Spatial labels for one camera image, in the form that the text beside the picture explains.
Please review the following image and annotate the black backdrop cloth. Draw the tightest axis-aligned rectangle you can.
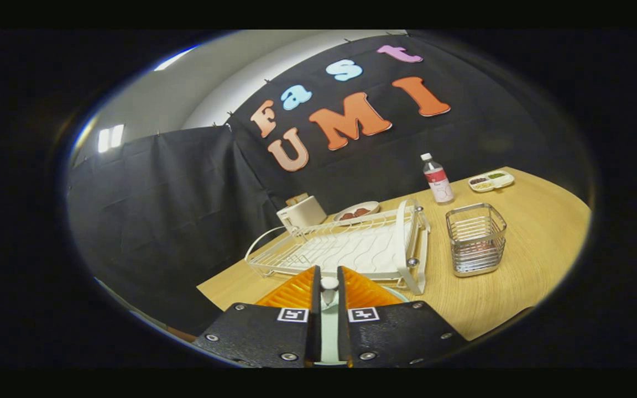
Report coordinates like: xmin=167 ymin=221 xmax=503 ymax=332
xmin=67 ymin=33 xmax=596 ymax=332

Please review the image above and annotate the ceiling light panel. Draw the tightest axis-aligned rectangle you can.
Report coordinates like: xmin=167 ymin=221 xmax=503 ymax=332
xmin=97 ymin=124 xmax=126 ymax=154

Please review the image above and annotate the white toaster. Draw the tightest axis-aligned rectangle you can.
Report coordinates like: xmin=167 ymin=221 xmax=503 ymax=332
xmin=276 ymin=196 xmax=327 ymax=230

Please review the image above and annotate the pale green plate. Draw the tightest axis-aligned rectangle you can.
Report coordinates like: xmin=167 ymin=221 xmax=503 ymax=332
xmin=313 ymin=285 xmax=410 ymax=366

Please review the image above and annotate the white drip tray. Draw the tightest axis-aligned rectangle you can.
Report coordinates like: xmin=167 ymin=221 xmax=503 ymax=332
xmin=291 ymin=227 xmax=408 ymax=274

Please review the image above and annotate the white divided condiment tray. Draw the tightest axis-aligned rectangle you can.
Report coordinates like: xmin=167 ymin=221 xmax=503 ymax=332
xmin=468 ymin=170 xmax=515 ymax=193

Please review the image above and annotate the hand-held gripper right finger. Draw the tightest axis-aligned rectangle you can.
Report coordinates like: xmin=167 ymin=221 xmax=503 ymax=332
xmin=337 ymin=266 xmax=466 ymax=368

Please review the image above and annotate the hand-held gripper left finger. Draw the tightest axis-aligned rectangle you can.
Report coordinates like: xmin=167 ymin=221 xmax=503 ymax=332
xmin=194 ymin=265 xmax=322 ymax=368

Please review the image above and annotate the small plate with red food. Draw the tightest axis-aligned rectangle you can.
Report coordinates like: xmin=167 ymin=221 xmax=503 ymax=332
xmin=333 ymin=201 xmax=381 ymax=223

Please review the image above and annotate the metal wire basket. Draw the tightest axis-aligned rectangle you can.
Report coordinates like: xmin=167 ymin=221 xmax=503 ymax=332
xmin=445 ymin=203 xmax=508 ymax=277

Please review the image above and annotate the white wire dish rack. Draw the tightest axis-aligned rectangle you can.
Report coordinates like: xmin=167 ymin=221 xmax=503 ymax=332
xmin=244 ymin=199 xmax=431 ymax=296

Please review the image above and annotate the clear plastic bottle red label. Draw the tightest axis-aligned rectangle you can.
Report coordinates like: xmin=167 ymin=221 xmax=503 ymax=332
xmin=420 ymin=153 xmax=455 ymax=204

